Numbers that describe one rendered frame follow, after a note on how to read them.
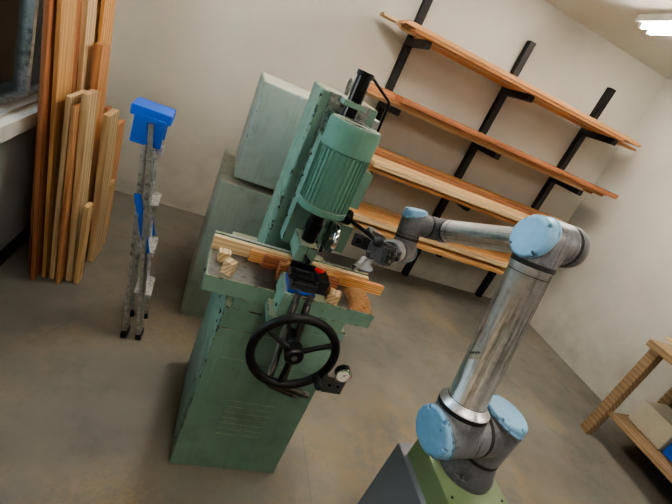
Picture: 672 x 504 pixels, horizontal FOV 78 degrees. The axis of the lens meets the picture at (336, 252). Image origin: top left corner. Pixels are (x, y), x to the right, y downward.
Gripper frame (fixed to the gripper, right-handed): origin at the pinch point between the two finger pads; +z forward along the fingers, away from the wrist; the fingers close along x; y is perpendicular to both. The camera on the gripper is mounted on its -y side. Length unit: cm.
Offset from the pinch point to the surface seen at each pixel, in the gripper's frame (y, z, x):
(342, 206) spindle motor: -9.9, 1.8, -10.5
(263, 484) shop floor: -8, -14, 112
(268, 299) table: -16.2, 14.6, 25.8
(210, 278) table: -29.3, 29.1, 23.8
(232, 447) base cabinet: -22, -3, 97
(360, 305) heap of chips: 3.4, -11.5, 20.6
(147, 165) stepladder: -101, 13, 6
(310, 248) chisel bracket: -16.7, 0.9, 7.5
